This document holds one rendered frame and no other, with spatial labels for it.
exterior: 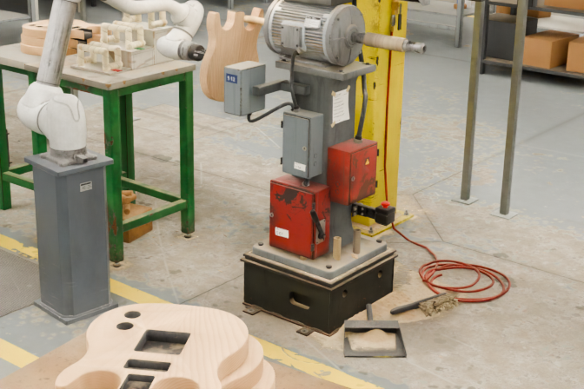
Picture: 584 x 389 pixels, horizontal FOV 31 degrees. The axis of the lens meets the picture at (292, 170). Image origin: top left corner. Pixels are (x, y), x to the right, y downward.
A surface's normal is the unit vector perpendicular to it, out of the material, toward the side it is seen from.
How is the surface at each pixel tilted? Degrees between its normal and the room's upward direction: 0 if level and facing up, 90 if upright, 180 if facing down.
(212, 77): 92
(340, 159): 90
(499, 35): 90
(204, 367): 0
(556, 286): 0
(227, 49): 92
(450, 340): 0
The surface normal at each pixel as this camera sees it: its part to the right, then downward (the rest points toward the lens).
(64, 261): -0.02, 0.32
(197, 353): 0.02, -0.95
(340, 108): 0.77, 0.21
